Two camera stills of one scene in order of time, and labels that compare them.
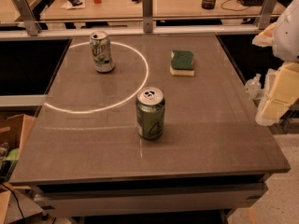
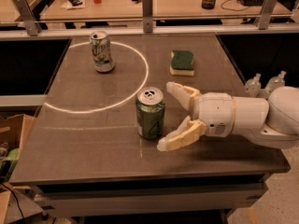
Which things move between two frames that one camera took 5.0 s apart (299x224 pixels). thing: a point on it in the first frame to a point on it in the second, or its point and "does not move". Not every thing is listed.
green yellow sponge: x=181 y=63 does not move
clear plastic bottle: x=253 y=87 does not move
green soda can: x=149 y=113 does not move
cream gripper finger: x=265 y=38 to x=216 y=110
